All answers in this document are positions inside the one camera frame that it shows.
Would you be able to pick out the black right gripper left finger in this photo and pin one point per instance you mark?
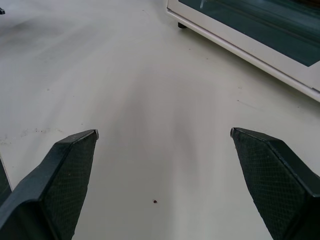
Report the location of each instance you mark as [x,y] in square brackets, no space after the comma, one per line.
[57,180]

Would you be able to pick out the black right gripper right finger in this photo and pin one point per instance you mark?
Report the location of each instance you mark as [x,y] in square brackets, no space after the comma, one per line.
[272,180]

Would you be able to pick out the white toaster oven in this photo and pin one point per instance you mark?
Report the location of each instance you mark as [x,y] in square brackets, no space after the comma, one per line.
[245,32]

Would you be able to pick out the white appliance glass door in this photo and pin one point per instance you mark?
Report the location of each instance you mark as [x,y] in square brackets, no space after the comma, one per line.
[260,25]

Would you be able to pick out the black object at table edge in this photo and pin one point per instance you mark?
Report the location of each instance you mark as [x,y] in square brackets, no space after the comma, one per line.
[1,10]

